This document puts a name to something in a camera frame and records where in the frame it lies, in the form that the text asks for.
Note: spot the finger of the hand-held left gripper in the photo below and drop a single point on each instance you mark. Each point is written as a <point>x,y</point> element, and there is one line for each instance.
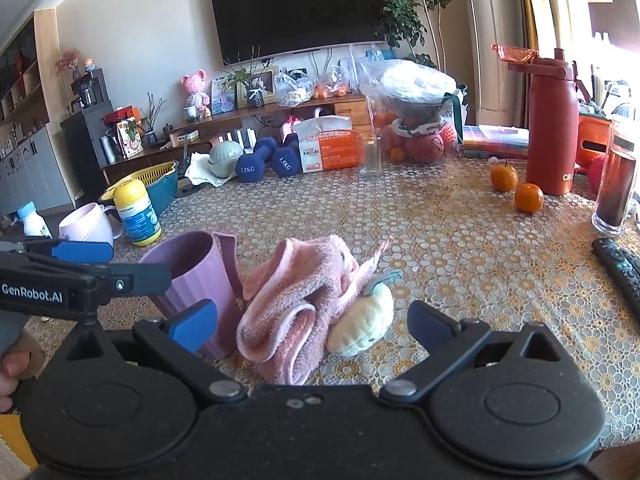
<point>145,275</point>
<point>82,251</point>

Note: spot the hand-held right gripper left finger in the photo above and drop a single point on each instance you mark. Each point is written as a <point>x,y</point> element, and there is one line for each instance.
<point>192,325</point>

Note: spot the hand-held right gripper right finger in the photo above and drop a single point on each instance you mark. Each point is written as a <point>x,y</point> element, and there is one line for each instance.
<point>427,322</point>

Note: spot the purple ribbed cup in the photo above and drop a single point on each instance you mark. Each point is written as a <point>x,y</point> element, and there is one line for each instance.
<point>200,270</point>

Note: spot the cream plush toy teal leaf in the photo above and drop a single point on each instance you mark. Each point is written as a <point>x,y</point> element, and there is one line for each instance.
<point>365,317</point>

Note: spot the pink fluffy towel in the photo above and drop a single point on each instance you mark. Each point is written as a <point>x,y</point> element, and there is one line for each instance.
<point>295,285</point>

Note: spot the person's left hand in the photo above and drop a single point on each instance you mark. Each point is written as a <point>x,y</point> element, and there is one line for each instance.
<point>15,367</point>

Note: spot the pale pink cup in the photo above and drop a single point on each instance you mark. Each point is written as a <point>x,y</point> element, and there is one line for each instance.
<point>92,225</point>

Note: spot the white bottle blue cap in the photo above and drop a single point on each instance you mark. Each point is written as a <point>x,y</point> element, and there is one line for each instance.
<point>32,222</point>

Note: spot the yellow bottle blue label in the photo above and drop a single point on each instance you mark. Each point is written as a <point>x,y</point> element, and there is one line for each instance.
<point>137,215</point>

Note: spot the yellow strainer basket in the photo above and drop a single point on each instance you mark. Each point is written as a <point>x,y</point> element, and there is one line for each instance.
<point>145,175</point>

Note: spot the white cloth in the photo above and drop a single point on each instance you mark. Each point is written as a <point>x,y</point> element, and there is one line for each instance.
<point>200,170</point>

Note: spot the colourful printed box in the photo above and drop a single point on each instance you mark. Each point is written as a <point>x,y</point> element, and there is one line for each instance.
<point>130,137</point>

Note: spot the pale green ceramic pot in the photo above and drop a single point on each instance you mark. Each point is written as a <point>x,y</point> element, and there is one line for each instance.
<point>225,157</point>

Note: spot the blue dumbbell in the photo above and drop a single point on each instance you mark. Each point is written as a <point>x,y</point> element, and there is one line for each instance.
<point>250,165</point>
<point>284,160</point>

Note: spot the black coffee machine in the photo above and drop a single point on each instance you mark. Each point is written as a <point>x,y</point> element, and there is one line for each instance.
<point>90,87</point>

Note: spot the orange with stem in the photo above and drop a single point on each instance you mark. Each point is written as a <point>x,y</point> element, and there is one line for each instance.
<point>504,177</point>

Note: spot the small orange fruit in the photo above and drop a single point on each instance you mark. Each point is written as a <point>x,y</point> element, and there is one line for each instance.
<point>397,154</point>

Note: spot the clear empty glass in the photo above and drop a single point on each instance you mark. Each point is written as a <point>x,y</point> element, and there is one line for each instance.
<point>371,160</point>

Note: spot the pink plush bear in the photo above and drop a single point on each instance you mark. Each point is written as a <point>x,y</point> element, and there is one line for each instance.
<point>195,90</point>

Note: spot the orange and white tissue box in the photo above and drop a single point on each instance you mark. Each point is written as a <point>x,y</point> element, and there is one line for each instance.
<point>335,152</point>

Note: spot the stack of colourful boxes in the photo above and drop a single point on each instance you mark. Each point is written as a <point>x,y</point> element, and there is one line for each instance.
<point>495,140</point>

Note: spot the black remote control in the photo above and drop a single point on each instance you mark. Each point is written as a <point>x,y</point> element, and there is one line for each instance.
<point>620,265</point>

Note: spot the grey metal bowl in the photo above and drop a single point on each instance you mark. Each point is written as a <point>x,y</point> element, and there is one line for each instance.
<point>417,110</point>

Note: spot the red ball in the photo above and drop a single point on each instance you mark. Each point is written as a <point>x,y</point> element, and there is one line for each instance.
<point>596,175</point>

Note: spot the red water bottle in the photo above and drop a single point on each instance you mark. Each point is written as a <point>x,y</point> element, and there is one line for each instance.
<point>550,135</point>

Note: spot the wooden television cabinet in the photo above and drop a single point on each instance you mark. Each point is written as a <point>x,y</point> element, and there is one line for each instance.
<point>345,107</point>

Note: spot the glass of dark drink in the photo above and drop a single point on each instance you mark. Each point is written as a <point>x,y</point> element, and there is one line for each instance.
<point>615,185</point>

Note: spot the crumpled clear plastic bag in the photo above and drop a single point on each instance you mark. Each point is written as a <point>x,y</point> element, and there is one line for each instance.
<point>292,90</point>

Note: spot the orange plastic stool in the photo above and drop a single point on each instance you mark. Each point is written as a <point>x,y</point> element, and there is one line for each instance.
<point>592,135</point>

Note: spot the tall green houseplant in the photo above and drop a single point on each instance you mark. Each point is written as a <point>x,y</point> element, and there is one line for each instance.
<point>405,20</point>

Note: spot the black television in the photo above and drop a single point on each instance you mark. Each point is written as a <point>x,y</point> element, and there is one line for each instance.
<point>300,10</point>

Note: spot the wooden wall shelf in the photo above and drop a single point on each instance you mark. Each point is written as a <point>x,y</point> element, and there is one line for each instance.
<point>42,60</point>

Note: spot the cream photo frame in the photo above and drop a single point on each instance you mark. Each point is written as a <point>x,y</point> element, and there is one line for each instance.
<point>265,82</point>

